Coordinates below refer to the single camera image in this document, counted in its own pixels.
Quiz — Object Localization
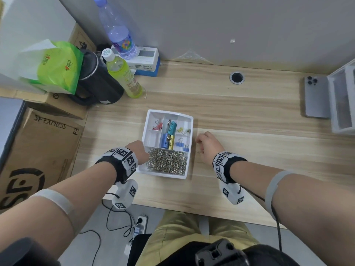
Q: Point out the person's left hand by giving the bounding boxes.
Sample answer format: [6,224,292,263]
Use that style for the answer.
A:
[125,140,150,165]

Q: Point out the person's right hand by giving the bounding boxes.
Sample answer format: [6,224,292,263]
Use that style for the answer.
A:
[195,131,225,165]

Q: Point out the person's right forearm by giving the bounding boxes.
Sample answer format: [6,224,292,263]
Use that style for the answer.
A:
[229,159,355,266]

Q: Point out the person's left forearm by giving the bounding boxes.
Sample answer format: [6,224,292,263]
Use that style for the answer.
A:
[0,161,122,266]

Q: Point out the black wristband with marker cubes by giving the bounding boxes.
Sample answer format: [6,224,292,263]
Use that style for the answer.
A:
[95,147,139,185]
[212,151,248,184]

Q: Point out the pile of gold paper clips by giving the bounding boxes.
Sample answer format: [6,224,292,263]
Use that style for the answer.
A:
[146,148,187,175]

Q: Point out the white compartment organizer tray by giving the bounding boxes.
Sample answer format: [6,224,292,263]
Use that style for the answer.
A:
[136,109,194,179]

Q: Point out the clear plastic film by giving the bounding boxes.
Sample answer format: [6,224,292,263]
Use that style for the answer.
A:
[170,50,212,64]

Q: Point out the grey armband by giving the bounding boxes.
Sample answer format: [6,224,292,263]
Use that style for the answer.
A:
[264,170,297,221]
[29,189,79,236]

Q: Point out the white and blue box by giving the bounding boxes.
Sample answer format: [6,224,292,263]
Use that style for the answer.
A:
[111,45,161,77]

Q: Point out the green drink bottle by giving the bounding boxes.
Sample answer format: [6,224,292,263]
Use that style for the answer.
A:
[102,48,143,99]

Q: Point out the khaki trousers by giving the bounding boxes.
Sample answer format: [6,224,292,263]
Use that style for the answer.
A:
[135,212,260,266]

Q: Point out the white power strip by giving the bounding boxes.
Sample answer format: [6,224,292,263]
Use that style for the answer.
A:
[133,215,148,241]

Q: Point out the black kettle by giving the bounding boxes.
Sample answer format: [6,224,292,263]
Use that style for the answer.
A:
[68,49,125,106]

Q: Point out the black chest-mounted device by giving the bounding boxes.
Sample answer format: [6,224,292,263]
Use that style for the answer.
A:
[195,239,250,266]

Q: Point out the grey smartphone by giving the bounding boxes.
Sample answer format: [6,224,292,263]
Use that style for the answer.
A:
[304,75,331,119]

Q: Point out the clear water bottle blue label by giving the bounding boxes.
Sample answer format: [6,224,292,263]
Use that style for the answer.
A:
[93,0,137,60]

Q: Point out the black shirt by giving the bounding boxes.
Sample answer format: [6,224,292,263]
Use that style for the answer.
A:
[244,244,300,266]

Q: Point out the white drawer organizer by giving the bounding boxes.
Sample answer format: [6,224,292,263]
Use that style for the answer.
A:
[327,59,355,135]

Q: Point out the green plastic bag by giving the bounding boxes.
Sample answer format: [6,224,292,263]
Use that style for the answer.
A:
[19,39,84,95]

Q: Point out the large printed cardboard box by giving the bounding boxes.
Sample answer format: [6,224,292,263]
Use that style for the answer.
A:
[0,107,84,214]

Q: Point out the white wrist camera with markers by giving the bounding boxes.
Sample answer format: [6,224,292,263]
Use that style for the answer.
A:
[112,179,138,210]
[219,181,245,205]

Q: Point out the round desk cable grommet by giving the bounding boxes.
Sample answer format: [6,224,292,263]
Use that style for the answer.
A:
[229,71,246,85]

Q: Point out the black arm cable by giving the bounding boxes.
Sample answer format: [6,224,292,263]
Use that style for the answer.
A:
[240,185,283,252]

